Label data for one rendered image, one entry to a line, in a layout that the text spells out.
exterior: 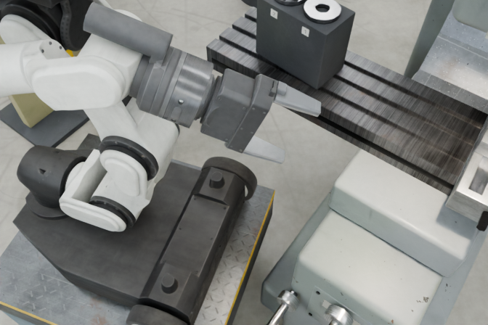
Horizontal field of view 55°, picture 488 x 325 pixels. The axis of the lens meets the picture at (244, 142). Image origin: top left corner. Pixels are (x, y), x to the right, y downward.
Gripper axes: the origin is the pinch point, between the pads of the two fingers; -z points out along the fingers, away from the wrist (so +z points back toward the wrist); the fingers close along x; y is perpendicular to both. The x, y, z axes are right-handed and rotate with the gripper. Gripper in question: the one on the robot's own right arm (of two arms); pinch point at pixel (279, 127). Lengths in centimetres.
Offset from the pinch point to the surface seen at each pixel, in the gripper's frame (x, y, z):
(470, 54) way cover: -16, 71, -58
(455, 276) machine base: -84, 48, -105
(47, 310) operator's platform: -116, 7, 26
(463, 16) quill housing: 8.0, 35.8, -28.9
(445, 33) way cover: -16, 77, -51
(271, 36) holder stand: -29, 61, -4
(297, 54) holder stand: -28, 56, -12
